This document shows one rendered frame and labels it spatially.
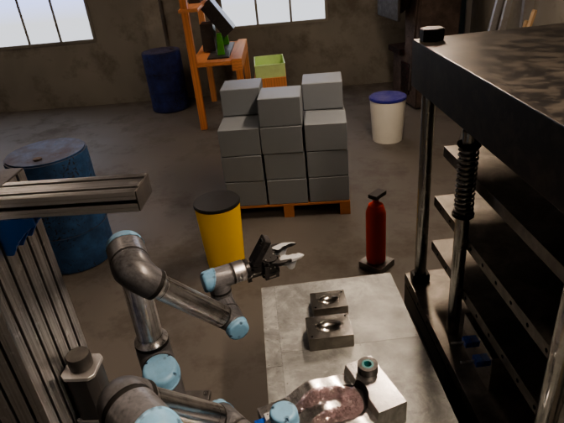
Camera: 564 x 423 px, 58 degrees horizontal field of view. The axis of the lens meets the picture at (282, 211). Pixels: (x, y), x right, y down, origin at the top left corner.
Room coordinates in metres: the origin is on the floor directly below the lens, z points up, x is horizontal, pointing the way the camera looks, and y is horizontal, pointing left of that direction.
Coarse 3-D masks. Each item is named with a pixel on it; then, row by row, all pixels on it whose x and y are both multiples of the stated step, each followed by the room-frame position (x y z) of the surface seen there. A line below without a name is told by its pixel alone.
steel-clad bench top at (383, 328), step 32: (288, 288) 2.18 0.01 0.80; (320, 288) 2.15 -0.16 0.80; (352, 288) 2.12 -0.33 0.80; (384, 288) 2.10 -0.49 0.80; (288, 320) 1.93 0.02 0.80; (352, 320) 1.88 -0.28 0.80; (384, 320) 1.86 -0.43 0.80; (288, 352) 1.71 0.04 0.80; (320, 352) 1.69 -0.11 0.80; (352, 352) 1.67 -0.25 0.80; (384, 352) 1.65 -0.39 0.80; (416, 352) 1.63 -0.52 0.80; (288, 384) 1.52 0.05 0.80; (416, 384) 1.45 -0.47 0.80; (416, 416) 1.30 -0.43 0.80; (448, 416) 1.29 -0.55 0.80
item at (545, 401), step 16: (432, 112) 2.13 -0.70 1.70; (432, 128) 2.14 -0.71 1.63; (432, 144) 2.14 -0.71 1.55; (416, 224) 2.16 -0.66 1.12; (416, 240) 2.15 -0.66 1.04; (416, 256) 2.15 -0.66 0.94; (416, 272) 2.14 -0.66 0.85; (560, 304) 1.01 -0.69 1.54; (560, 320) 1.00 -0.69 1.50; (560, 336) 0.99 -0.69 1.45; (560, 352) 0.98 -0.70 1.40; (560, 368) 0.98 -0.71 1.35; (544, 384) 1.00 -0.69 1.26; (560, 384) 0.97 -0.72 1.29; (544, 400) 0.99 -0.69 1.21; (560, 400) 0.97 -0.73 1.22; (544, 416) 0.98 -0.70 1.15
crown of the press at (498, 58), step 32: (480, 32) 2.22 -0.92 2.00; (512, 32) 2.16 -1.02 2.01; (544, 32) 2.09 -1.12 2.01; (416, 64) 2.16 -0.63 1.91; (448, 64) 1.80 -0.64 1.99; (480, 64) 1.70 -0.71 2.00; (512, 64) 1.66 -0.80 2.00; (544, 64) 1.62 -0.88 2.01; (448, 96) 1.78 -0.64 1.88; (480, 96) 1.52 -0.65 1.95; (512, 96) 1.33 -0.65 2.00; (544, 96) 1.30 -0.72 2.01; (480, 128) 1.50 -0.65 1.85; (512, 128) 1.30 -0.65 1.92; (544, 128) 1.15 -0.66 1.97; (512, 160) 1.28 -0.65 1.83; (544, 160) 1.13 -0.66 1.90; (544, 192) 1.11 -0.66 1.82
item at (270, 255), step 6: (270, 252) 1.51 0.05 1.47; (246, 258) 1.48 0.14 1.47; (264, 258) 1.48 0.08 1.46; (270, 258) 1.48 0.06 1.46; (276, 258) 1.48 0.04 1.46; (246, 264) 1.45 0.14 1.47; (264, 264) 1.46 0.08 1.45; (270, 264) 1.46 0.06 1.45; (252, 270) 1.48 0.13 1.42; (258, 270) 1.48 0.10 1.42; (264, 270) 1.46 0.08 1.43; (270, 270) 1.47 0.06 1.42; (276, 270) 1.48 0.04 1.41; (252, 276) 1.46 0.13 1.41; (264, 276) 1.48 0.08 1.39; (270, 276) 1.48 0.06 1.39; (276, 276) 1.48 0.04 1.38
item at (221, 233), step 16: (208, 192) 3.86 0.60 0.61; (224, 192) 3.83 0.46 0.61; (208, 208) 3.57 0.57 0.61; (224, 208) 3.54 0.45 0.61; (208, 224) 3.53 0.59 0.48; (224, 224) 3.53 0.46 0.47; (240, 224) 3.65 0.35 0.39; (208, 240) 3.56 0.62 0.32; (224, 240) 3.53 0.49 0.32; (240, 240) 3.63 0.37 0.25; (208, 256) 3.60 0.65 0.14; (224, 256) 3.54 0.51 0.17; (240, 256) 3.61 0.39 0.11
